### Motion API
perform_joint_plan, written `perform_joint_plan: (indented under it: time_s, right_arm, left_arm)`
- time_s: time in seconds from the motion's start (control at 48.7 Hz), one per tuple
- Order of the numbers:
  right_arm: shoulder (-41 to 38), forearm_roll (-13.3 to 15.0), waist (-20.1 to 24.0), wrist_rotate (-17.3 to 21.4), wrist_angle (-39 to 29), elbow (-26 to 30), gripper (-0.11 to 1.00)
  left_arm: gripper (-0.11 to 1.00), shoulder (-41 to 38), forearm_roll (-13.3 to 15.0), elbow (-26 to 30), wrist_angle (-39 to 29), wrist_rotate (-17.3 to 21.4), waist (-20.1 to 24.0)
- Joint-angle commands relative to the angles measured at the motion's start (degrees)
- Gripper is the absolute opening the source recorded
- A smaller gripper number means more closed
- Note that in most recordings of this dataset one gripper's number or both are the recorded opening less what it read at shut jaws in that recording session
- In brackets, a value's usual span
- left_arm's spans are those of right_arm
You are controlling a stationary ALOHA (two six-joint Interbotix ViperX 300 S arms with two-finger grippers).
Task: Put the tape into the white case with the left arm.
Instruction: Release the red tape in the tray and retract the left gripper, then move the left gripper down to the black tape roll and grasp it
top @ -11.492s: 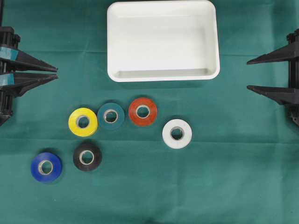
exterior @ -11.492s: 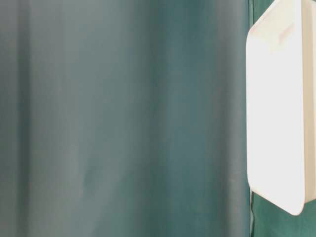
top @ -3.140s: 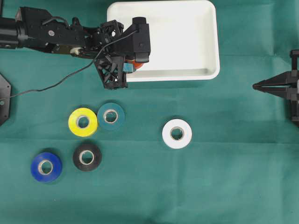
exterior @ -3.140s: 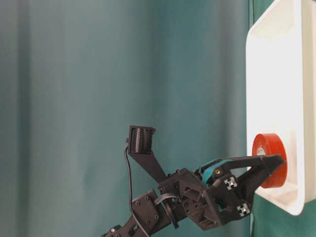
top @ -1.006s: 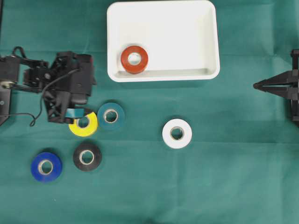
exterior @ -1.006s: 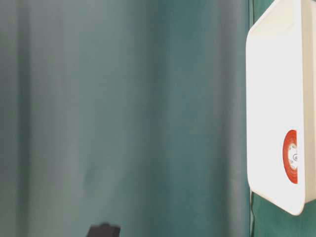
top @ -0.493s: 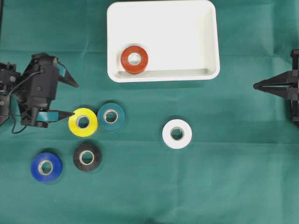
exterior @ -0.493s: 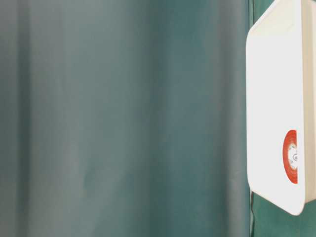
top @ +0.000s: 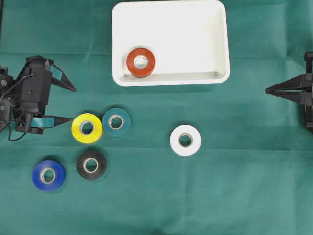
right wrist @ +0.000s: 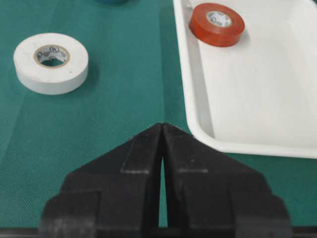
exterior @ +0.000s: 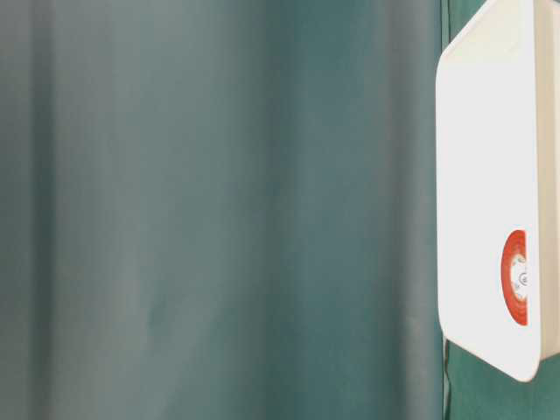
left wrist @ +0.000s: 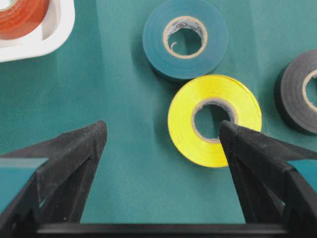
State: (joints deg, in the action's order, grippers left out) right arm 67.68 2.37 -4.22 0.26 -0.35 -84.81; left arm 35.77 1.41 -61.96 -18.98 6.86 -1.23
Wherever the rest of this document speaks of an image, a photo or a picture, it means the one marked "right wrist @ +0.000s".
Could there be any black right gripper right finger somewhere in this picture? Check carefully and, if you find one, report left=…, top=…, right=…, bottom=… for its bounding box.
left=162, top=123, right=291, bottom=238

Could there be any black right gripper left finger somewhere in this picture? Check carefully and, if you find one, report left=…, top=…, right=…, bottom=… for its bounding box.
left=39, top=123, right=162, bottom=238

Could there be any white tape roll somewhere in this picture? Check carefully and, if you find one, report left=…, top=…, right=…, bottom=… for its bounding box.
left=13, top=33, right=89, bottom=95

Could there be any red tape roll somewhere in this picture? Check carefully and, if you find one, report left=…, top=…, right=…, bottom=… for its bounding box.
left=189, top=3, right=245, bottom=47

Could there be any green tape roll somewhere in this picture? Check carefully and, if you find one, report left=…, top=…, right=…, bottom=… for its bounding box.
left=96, top=0, right=127, bottom=5

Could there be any white plastic tray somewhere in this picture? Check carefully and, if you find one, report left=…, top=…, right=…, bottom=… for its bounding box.
left=173, top=0, right=317, bottom=159

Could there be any green table cloth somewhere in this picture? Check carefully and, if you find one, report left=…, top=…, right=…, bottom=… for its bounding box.
left=0, top=0, right=317, bottom=227

